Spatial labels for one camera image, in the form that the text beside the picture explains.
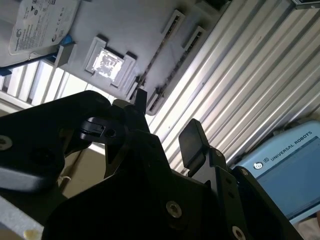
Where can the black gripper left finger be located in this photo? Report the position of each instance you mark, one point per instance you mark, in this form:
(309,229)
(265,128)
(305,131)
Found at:
(37,140)

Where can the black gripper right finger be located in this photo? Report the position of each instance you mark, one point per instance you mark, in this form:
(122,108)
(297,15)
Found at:
(192,142)

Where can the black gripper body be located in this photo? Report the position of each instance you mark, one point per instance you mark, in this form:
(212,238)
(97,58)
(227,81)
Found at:
(125,212)

